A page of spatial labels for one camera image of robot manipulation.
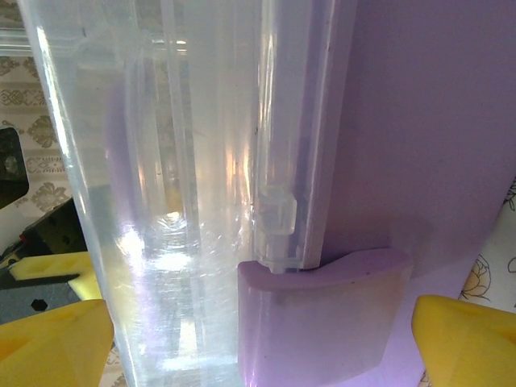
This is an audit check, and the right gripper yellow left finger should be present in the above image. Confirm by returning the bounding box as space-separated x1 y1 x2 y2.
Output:
0 298 115 387

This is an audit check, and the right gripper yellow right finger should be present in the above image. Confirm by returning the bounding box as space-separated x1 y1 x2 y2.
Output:
410 295 516 387

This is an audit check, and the clear plastic box lid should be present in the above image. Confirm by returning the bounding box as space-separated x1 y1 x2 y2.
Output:
15 0 342 387

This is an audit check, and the purple box latch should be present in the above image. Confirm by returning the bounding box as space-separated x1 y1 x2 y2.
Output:
236 248 414 387

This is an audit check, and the purple tool box base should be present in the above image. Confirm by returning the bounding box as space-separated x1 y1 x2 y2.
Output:
298 0 516 387

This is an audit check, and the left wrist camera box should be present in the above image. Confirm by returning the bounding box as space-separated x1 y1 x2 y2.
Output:
0 123 31 253

